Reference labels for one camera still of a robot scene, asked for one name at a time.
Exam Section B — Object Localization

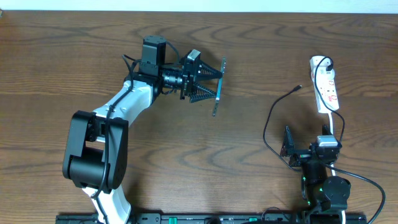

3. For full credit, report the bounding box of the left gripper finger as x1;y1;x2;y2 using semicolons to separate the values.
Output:
189;82;216;103
198;62;223;79

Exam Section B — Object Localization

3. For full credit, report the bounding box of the Samsung Galaxy smartphone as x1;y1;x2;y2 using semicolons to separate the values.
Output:
212;57;226;117

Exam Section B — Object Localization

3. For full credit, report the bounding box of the black USB charging cable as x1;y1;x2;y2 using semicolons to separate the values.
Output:
262;56;346;172

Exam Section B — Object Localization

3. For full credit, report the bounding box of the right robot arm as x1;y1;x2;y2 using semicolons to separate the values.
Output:
280;125;351;223

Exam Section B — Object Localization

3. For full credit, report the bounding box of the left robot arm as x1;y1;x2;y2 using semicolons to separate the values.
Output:
55;35;226;223

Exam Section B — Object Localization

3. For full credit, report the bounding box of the white power strip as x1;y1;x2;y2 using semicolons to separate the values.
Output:
310;55;340;114

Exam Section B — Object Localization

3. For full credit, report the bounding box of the white power strip cord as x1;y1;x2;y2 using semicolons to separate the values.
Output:
327;112;347;224

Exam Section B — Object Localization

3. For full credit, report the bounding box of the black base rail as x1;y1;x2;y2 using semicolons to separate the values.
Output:
55;212;368;224

